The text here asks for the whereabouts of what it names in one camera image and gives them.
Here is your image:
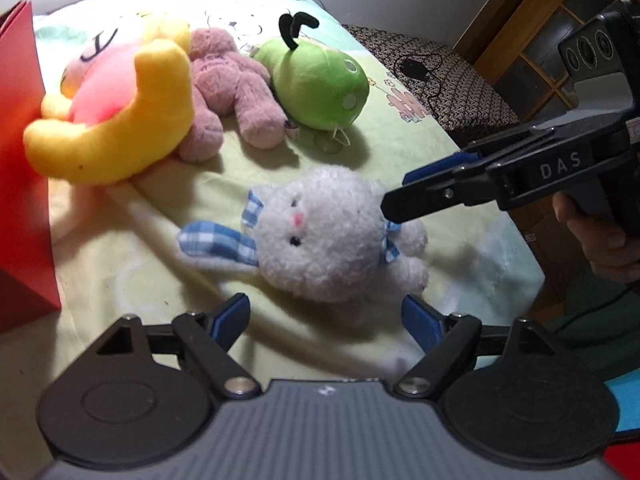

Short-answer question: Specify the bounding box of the white plush bunny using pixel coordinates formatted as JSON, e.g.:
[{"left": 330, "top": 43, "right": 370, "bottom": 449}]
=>
[{"left": 177, "top": 165, "right": 428, "bottom": 325}]

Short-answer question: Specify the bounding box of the wooden glass door cabinet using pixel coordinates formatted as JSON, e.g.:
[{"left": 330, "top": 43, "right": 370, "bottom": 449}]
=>
[{"left": 454, "top": 0, "right": 639, "bottom": 120}]

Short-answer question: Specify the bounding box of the yellow tiger plush toy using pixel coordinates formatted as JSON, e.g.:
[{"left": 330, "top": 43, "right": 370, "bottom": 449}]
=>
[{"left": 23, "top": 18, "right": 194, "bottom": 185}]

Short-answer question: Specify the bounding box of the pink plush teddy bear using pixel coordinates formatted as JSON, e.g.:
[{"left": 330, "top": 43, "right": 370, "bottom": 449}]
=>
[{"left": 177, "top": 28, "right": 286, "bottom": 162}]

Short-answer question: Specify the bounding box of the green plush toy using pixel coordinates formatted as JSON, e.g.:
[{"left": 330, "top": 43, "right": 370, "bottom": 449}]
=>
[{"left": 252, "top": 12, "right": 370, "bottom": 131}]

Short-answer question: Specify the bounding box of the camera mount on right gripper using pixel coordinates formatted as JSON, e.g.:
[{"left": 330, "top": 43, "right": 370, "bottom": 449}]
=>
[{"left": 558, "top": 0, "right": 639, "bottom": 119}]

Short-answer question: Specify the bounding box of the person's right hand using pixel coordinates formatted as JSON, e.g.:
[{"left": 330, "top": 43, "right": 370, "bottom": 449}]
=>
[{"left": 552, "top": 192, "right": 640, "bottom": 284}]

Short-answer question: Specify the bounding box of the red cardboard box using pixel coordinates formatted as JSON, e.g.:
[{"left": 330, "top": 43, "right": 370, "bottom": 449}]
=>
[{"left": 0, "top": 0, "right": 61, "bottom": 333}]

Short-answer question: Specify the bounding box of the cartoon bear bed sheet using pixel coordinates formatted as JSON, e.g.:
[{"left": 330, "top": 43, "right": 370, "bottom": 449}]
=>
[{"left": 0, "top": 0, "right": 547, "bottom": 480}]

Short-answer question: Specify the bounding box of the black charger with cable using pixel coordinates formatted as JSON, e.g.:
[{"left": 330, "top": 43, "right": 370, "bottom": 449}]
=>
[{"left": 391, "top": 52, "right": 446, "bottom": 122}]

